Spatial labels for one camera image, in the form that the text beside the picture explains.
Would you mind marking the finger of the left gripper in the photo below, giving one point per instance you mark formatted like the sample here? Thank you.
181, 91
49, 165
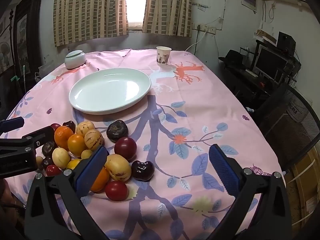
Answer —
12, 124
39, 137

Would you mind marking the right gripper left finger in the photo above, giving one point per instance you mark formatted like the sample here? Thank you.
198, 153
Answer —
43, 218

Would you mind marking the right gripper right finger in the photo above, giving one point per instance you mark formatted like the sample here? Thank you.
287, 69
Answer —
272, 218

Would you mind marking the dark water chestnut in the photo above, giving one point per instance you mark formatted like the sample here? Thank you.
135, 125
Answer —
48, 148

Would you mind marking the large orange mandarin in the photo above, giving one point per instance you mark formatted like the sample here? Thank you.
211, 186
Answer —
61, 136

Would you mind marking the orange yellow tomato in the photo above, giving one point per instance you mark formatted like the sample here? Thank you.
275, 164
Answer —
76, 145

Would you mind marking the dark purple mangosteen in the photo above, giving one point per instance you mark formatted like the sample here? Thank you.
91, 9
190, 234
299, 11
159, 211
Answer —
117, 130

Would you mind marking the yellow striped pepino melon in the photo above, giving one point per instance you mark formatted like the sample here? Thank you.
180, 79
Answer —
118, 167

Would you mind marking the dark red plum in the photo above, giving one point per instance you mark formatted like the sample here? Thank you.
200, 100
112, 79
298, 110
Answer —
126, 147

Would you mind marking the red cherry tomato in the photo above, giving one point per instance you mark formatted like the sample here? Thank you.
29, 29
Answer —
116, 190

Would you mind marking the dark heart-shaped cherry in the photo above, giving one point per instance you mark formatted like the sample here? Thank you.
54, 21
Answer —
142, 171

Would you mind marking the pale pepino melon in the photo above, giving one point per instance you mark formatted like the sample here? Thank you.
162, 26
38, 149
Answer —
83, 127

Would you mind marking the white oval plate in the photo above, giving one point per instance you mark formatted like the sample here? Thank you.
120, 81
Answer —
109, 91

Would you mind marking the white lidded ceramic jar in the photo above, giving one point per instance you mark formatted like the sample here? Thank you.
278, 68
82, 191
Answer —
75, 59

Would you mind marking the pink patterned tablecloth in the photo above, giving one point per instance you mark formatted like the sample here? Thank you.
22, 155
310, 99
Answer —
186, 110

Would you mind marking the computer monitor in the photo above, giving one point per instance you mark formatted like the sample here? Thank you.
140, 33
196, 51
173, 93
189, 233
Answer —
270, 64

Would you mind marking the left checkered curtain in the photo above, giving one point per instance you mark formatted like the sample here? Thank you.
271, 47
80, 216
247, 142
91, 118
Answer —
80, 20

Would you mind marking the checkered curtain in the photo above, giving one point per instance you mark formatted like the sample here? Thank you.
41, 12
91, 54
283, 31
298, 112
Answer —
80, 20
168, 17

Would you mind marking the floral paper cup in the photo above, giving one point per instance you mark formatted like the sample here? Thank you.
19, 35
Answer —
163, 54

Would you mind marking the right checkered curtain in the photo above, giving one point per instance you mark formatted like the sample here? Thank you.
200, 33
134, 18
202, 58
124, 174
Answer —
168, 17

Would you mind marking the wall power strip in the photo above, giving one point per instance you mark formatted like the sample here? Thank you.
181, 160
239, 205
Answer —
206, 29

